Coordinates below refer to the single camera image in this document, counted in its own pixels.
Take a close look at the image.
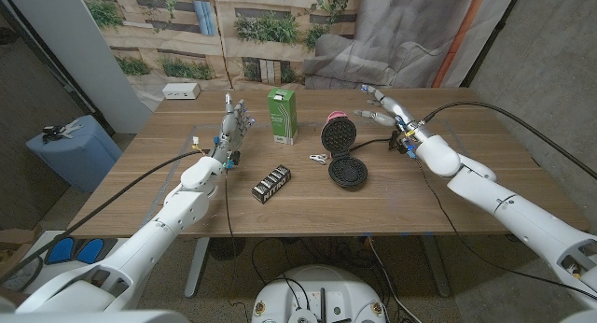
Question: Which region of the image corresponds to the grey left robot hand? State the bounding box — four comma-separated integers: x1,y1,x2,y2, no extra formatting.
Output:
207,92,256,171

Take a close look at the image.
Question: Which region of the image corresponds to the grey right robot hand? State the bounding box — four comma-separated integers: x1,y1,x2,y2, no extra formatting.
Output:
353,83,434,145

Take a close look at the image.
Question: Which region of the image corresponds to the pink mini sandwich press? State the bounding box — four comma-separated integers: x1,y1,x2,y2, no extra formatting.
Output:
320,110,369,190

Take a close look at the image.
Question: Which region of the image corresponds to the green carton box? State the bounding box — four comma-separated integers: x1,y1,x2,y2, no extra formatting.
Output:
267,88,299,146

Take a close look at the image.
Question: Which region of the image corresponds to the black Nitro box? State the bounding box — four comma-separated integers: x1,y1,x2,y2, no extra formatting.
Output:
251,164,293,205

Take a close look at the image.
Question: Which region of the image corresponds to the blue storage box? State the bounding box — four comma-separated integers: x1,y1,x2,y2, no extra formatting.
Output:
25,115,123,194

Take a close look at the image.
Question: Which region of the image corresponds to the white power strip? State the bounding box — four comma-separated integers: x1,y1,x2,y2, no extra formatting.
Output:
161,82,201,101

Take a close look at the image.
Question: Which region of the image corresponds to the printed backdrop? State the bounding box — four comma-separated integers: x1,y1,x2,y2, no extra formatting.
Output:
76,0,521,112

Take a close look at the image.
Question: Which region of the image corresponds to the white table leg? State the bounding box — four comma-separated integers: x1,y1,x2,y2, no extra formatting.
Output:
184,237,212,300
422,235,451,299

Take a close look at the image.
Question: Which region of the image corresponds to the black and white clamp tool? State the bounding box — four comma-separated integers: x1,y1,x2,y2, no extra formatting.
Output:
41,119,84,144

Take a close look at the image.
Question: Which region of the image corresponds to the blue foot pedal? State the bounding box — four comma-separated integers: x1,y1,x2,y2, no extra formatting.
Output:
45,237,76,266
76,237,106,265

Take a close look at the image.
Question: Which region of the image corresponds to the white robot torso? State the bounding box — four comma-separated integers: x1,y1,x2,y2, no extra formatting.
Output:
251,265,387,323

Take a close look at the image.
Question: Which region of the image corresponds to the black press power cord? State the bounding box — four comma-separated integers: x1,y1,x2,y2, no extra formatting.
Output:
349,130,408,155

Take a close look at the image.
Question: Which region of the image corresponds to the thin black left wrist cable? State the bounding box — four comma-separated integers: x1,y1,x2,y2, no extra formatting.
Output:
222,168,251,322

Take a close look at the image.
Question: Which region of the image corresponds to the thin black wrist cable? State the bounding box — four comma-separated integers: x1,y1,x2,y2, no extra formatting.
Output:
413,157,597,302
222,168,251,322

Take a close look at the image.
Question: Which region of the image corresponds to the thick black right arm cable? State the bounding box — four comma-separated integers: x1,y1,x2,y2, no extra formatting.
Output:
421,101,597,181

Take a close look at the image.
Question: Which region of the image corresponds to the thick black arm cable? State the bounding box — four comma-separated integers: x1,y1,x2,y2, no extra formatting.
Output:
0,148,207,287
421,101,597,181

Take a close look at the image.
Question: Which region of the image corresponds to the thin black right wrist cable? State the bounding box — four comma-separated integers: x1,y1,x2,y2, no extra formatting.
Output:
413,157,597,302

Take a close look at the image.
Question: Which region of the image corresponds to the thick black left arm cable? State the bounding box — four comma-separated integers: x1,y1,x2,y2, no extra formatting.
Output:
0,148,207,287

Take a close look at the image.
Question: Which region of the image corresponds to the white wall panel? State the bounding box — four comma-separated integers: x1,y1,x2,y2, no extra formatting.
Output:
2,0,153,135

